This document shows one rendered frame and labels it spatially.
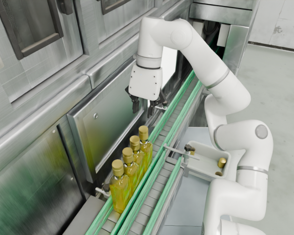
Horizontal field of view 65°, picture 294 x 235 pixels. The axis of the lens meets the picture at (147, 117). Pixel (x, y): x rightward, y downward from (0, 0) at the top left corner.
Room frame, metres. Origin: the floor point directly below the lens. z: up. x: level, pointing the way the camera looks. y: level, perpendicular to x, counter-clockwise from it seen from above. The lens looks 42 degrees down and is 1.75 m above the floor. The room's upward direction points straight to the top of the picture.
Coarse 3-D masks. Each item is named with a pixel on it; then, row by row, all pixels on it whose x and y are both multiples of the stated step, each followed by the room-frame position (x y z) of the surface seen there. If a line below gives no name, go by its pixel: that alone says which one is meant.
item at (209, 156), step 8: (192, 144) 0.82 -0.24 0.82; (200, 144) 0.80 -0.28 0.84; (200, 152) 0.79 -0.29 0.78; (208, 152) 0.78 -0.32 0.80; (216, 152) 0.76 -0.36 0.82; (224, 152) 0.75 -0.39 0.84; (192, 160) 0.75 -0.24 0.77; (200, 160) 0.75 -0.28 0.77; (208, 160) 0.75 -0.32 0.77; (216, 160) 0.75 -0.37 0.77; (192, 168) 0.65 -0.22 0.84; (200, 168) 0.70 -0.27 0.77; (208, 168) 0.70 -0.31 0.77; (216, 168) 0.70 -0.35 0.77; (224, 168) 0.67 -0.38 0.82; (216, 176) 0.61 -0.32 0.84; (224, 176) 0.61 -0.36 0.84
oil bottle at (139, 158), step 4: (140, 152) 0.54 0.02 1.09; (136, 156) 0.52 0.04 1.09; (140, 156) 0.53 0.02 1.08; (144, 156) 0.55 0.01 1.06; (136, 160) 0.51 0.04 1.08; (140, 160) 0.52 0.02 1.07; (144, 160) 0.55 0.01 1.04; (140, 164) 0.52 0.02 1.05; (144, 164) 0.55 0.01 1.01; (140, 168) 0.52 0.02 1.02; (144, 168) 0.55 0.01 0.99; (140, 172) 0.52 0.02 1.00; (144, 172) 0.55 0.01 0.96; (140, 176) 0.52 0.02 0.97; (140, 180) 0.52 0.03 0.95
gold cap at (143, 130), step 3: (141, 126) 0.60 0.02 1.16; (144, 126) 0.60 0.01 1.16; (141, 129) 0.59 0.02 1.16; (144, 129) 0.59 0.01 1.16; (147, 129) 0.59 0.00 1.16; (141, 132) 0.58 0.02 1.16; (144, 132) 0.58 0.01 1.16; (147, 132) 0.59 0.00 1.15; (141, 135) 0.58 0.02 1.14; (144, 135) 0.58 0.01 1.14; (147, 135) 0.59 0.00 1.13; (141, 138) 0.58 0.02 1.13; (144, 138) 0.58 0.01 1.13
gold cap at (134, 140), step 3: (132, 138) 0.54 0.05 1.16; (135, 138) 0.54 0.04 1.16; (138, 138) 0.54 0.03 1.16; (132, 141) 0.53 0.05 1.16; (135, 141) 0.53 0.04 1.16; (138, 141) 0.53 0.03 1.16; (132, 144) 0.53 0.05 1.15; (135, 144) 0.53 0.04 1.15; (138, 144) 0.53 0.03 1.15; (132, 147) 0.53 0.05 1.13; (135, 147) 0.53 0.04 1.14; (138, 147) 0.53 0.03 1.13; (135, 150) 0.53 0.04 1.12
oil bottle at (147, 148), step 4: (148, 140) 0.60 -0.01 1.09; (140, 144) 0.58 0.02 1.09; (144, 144) 0.58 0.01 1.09; (148, 144) 0.58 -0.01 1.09; (152, 144) 0.60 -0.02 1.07; (140, 148) 0.57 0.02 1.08; (144, 148) 0.57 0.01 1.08; (148, 148) 0.57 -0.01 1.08; (152, 148) 0.60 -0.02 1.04; (144, 152) 0.56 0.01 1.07; (148, 152) 0.57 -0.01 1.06; (152, 152) 0.60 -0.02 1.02; (148, 156) 0.57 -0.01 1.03; (148, 160) 0.57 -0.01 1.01; (148, 164) 0.57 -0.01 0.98
